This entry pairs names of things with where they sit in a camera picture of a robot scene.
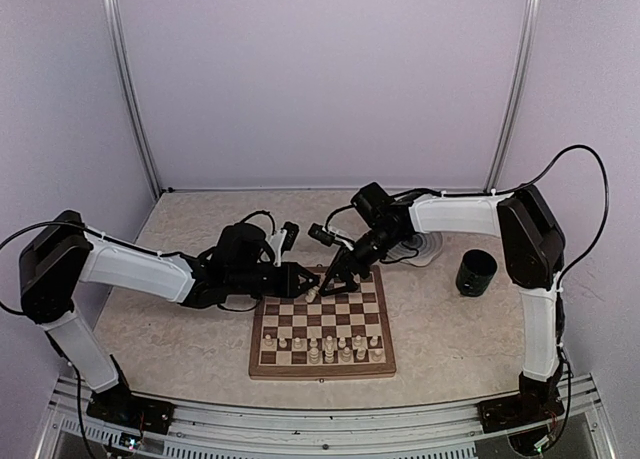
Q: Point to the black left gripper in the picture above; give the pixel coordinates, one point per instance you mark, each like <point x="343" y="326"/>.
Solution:
<point x="290" y="288"/>

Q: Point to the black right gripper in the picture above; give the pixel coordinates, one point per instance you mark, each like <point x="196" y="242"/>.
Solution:
<point x="342" y="255"/>

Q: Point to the white king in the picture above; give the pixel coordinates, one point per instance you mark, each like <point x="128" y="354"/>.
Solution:
<point x="329" y="349"/>

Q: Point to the white bishop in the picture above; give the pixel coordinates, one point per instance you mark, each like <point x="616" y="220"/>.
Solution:
<point x="346" y="355"/>

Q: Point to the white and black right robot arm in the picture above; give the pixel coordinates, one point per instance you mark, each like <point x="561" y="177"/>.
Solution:
<point x="533" y="248"/>

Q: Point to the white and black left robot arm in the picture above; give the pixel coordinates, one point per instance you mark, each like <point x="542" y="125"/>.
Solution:
<point x="67" y="252"/>

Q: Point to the wooden chess board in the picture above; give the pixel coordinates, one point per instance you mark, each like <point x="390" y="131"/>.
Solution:
<point x="363" y="313"/>

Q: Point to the white plate with spiral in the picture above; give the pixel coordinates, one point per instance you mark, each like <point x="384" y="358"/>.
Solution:
<point x="418" y="251"/>

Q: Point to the dark green cup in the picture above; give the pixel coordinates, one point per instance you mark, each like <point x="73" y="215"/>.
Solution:
<point x="476" y="270"/>

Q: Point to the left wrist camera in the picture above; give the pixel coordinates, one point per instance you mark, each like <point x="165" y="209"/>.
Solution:
<point x="283" y="241"/>

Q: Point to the aluminium front rail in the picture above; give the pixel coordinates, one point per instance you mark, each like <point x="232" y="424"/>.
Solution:
<point x="442" y="430"/>

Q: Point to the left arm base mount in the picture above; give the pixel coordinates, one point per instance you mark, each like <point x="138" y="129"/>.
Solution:
<point x="131" y="411"/>

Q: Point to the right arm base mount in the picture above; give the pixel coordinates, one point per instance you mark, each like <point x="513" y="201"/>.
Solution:
<point x="515" y="411"/>

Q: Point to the right aluminium corner post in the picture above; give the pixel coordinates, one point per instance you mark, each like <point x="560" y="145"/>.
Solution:
<point x="516" y="90"/>

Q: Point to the aluminium corner post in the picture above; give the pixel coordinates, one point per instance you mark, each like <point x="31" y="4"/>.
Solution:
<point x="516" y="90"/>
<point x="116" y="31"/>

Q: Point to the left aluminium corner post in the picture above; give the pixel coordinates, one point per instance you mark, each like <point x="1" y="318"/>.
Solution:
<point x="116" y="31"/>

